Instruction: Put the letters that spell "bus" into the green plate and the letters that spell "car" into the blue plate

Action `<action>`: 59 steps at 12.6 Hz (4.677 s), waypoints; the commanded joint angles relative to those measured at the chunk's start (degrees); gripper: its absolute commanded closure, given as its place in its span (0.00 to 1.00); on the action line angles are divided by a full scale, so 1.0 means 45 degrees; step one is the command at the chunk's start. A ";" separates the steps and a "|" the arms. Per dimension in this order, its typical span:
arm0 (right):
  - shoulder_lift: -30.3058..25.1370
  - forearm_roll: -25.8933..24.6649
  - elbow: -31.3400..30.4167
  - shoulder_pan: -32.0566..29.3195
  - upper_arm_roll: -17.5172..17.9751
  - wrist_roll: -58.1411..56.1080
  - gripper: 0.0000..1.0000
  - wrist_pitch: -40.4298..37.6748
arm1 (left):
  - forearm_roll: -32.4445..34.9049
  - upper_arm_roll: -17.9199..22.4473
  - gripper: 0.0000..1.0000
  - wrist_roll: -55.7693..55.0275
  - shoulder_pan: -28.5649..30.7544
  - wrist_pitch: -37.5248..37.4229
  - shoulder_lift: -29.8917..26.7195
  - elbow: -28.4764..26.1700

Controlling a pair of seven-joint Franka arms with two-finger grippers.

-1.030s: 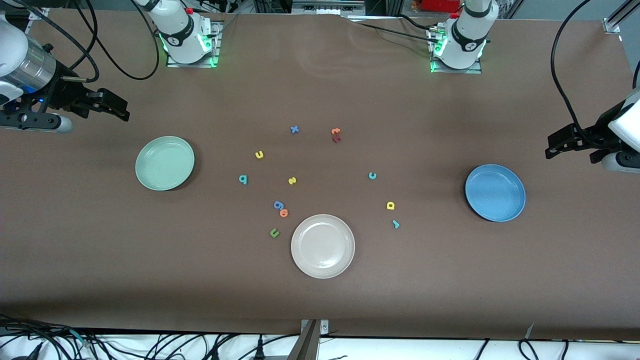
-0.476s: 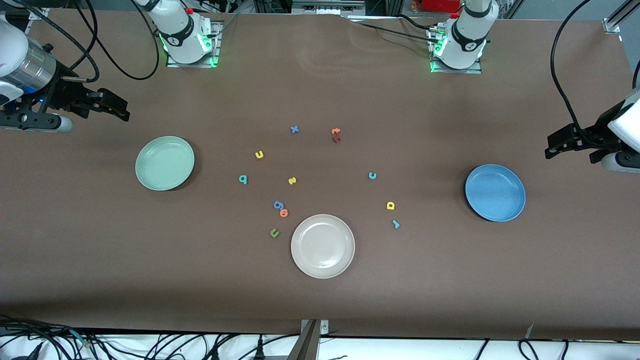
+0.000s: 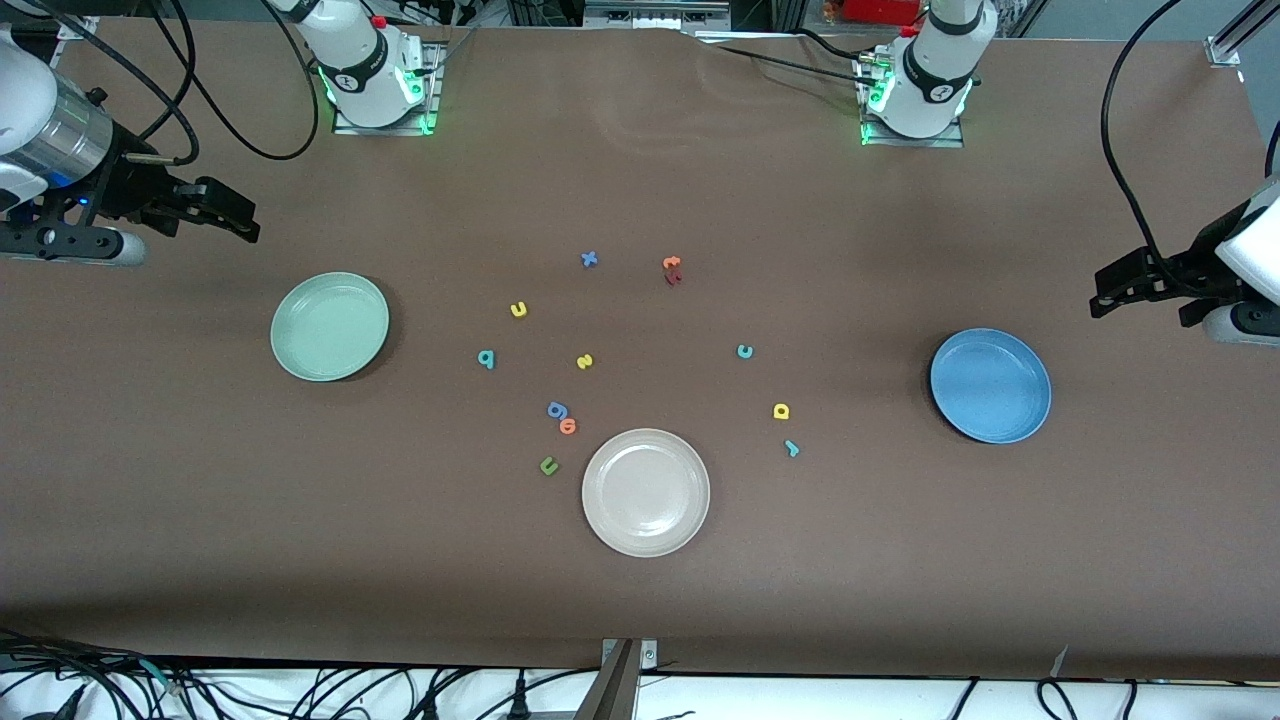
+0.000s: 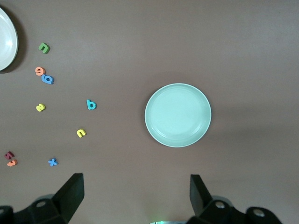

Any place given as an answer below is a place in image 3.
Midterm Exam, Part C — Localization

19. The light green plate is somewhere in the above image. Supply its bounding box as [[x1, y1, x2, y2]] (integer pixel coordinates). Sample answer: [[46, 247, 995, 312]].
[[270, 272, 391, 383]]

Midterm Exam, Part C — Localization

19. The blue plate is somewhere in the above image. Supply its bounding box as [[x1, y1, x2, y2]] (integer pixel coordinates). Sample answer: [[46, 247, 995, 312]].
[[930, 328, 1053, 445]]

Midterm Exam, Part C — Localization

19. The brown table cover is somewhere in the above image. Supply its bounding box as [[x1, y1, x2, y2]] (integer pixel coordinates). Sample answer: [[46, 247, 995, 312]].
[[0, 18, 1280, 683]]

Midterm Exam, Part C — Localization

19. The red box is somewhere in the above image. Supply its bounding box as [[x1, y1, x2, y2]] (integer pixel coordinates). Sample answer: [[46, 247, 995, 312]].
[[843, 0, 923, 26]]

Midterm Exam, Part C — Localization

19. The black equipment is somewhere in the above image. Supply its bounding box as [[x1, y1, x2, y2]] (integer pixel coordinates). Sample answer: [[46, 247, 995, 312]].
[[507, 0, 584, 28]]

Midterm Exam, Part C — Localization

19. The grey electronics box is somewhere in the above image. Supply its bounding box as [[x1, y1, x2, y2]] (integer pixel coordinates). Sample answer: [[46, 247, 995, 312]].
[[583, 0, 732, 31]]

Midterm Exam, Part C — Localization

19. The beige plate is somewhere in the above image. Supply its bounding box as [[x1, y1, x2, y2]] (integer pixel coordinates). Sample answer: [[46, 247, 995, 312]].
[[581, 428, 712, 558]]

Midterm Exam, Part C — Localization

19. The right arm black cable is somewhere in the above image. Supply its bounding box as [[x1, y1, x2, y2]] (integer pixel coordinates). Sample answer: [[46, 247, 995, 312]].
[[35, 0, 321, 166]]

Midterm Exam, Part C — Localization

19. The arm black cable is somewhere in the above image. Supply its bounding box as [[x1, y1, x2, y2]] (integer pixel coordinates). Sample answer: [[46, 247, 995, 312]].
[[1100, 0, 1280, 271], [35, 0, 321, 166]]

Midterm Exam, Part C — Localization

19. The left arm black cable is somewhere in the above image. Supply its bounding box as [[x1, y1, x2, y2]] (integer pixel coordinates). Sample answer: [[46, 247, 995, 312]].
[[1100, 0, 1280, 271]]

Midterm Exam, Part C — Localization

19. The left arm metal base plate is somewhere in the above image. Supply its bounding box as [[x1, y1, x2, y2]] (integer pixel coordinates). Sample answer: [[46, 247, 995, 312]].
[[858, 50, 966, 149]]

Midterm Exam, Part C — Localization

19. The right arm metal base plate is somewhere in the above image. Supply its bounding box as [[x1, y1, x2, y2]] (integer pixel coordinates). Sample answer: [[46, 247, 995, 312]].
[[332, 42, 441, 136]]

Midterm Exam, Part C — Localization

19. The black base cable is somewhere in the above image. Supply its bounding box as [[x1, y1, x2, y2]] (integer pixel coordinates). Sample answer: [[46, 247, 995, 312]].
[[790, 28, 881, 66], [700, 40, 886, 91]]

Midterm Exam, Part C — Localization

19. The aluminium frame post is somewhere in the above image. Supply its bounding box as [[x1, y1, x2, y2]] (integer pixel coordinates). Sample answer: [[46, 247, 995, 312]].
[[575, 640, 641, 720]]

